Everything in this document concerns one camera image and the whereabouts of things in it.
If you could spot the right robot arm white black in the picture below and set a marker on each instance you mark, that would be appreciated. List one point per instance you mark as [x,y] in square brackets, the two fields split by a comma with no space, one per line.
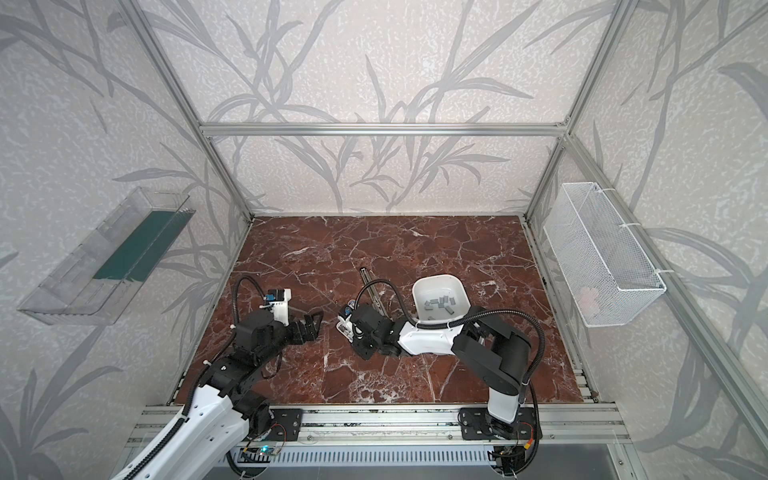
[502,347]

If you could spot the white wire mesh basket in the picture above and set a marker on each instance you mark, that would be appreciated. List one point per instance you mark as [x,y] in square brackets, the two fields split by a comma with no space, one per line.
[595,247]

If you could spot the clear plastic wall bin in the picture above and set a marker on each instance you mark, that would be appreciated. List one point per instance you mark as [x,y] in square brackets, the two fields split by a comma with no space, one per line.
[95,283]

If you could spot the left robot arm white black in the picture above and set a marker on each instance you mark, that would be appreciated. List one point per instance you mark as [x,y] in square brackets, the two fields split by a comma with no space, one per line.
[222,409]

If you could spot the white plastic tray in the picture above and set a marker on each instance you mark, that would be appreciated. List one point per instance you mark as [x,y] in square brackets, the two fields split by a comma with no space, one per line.
[439,285]

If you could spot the aluminium cage frame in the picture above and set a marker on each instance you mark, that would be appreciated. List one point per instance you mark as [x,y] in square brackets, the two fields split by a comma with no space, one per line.
[735,382]

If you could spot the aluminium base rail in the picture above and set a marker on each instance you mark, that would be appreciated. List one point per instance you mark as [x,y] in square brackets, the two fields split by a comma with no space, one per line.
[439,424]

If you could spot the pink item in basket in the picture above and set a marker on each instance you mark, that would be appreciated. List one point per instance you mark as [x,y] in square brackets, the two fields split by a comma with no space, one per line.
[588,301]

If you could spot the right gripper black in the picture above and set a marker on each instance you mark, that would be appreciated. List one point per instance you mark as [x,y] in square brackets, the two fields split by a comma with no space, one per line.
[360,330]

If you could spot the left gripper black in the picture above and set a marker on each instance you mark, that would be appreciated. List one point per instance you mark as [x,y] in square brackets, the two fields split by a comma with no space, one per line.
[297,330]

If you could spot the grey staple strips pile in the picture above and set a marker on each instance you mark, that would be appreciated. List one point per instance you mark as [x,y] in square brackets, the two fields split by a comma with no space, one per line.
[443,305]

